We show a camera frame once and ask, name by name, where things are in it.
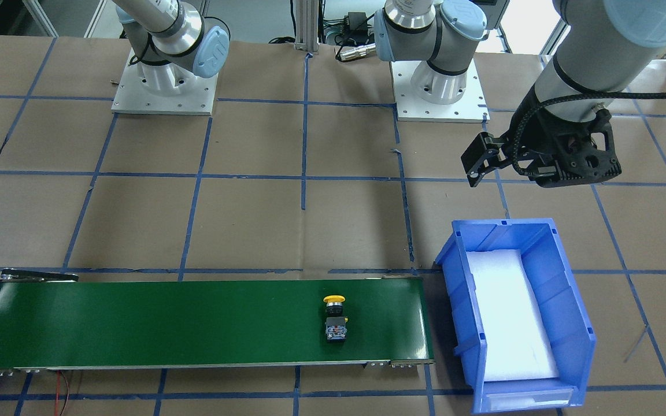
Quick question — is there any white foam pad bin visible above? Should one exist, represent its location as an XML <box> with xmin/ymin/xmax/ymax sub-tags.
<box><xmin>466</xmin><ymin>250</ymin><xmax>558</xmax><ymax>382</ymax></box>

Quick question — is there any yellow push button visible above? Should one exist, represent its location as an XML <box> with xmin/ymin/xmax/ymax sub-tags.
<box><xmin>323</xmin><ymin>295</ymin><xmax>348</xmax><ymax>343</ymax></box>

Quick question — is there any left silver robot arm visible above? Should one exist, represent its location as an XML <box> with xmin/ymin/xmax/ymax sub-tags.
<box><xmin>373</xmin><ymin>1</ymin><xmax>666</xmax><ymax>188</ymax></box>

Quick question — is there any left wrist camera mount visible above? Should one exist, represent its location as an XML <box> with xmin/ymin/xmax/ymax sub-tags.
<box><xmin>521</xmin><ymin>110</ymin><xmax>622</xmax><ymax>188</ymax></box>

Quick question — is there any aluminium frame post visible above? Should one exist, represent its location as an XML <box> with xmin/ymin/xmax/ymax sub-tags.
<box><xmin>291</xmin><ymin>1</ymin><xmax>322</xmax><ymax>55</ymax></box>

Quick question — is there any black power adapter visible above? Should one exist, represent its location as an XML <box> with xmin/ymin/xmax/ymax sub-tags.
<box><xmin>344</xmin><ymin>12</ymin><xmax>368</xmax><ymax>34</ymax></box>

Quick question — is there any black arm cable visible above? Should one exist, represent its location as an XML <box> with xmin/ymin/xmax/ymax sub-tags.
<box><xmin>509</xmin><ymin>0</ymin><xmax>666</xmax><ymax>177</ymax></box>

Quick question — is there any red thin wire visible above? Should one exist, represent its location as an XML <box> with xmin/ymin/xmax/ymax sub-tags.
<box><xmin>55</xmin><ymin>371</ymin><xmax>71</xmax><ymax>416</ymax></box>

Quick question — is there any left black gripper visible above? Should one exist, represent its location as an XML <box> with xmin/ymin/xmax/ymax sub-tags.
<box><xmin>461</xmin><ymin>95</ymin><xmax>547</xmax><ymax>188</ymax></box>

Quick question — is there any green conveyor belt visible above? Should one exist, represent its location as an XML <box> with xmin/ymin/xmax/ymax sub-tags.
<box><xmin>0</xmin><ymin>269</ymin><xmax>434</xmax><ymax>373</ymax></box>

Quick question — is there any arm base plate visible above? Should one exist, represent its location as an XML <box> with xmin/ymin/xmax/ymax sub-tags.
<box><xmin>111</xmin><ymin>61</ymin><xmax>219</xmax><ymax>116</ymax></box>
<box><xmin>390</xmin><ymin>61</ymin><xmax>491</xmax><ymax>123</ymax></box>

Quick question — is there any blue plastic bin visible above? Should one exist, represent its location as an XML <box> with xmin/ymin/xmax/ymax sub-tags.
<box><xmin>435</xmin><ymin>218</ymin><xmax>597</xmax><ymax>414</ymax></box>

